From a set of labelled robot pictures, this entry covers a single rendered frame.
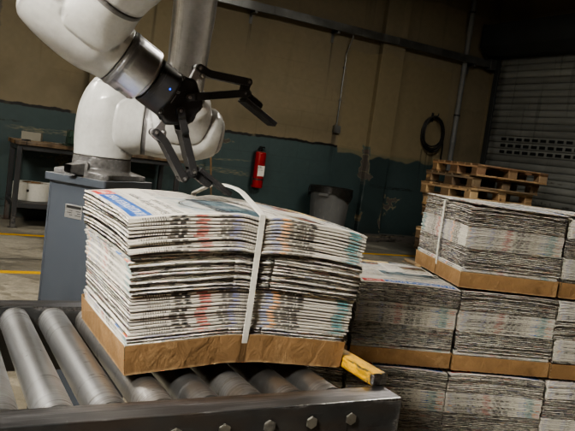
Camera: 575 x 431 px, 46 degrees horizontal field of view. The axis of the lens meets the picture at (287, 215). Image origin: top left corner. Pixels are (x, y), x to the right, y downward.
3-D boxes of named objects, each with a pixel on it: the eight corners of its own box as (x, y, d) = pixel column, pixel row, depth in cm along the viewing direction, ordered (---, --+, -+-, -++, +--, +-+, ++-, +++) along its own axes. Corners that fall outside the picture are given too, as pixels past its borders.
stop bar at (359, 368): (263, 310, 141) (265, 301, 141) (388, 386, 104) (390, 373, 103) (250, 310, 140) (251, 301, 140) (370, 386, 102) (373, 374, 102)
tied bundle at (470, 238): (412, 263, 219) (423, 193, 217) (497, 273, 223) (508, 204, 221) (456, 289, 182) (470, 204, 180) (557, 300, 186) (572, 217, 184)
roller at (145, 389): (86, 300, 126) (68, 320, 125) (165, 394, 85) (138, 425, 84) (105, 316, 129) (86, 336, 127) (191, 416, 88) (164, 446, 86)
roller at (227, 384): (145, 304, 132) (138, 328, 132) (245, 394, 91) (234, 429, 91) (168, 308, 134) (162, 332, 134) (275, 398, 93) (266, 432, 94)
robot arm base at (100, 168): (39, 171, 177) (42, 150, 177) (96, 173, 198) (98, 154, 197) (94, 180, 170) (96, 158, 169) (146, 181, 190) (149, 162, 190)
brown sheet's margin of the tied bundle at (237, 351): (193, 311, 126) (196, 288, 126) (259, 362, 102) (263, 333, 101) (163, 310, 124) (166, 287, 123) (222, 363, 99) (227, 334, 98)
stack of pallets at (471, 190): (477, 260, 936) (492, 168, 924) (534, 275, 857) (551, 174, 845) (406, 257, 864) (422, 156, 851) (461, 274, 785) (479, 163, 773)
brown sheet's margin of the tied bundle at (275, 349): (263, 318, 134) (268, 298, 134) (340, 368, 109) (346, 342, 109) (189, 310, 126) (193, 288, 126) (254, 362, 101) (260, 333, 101)
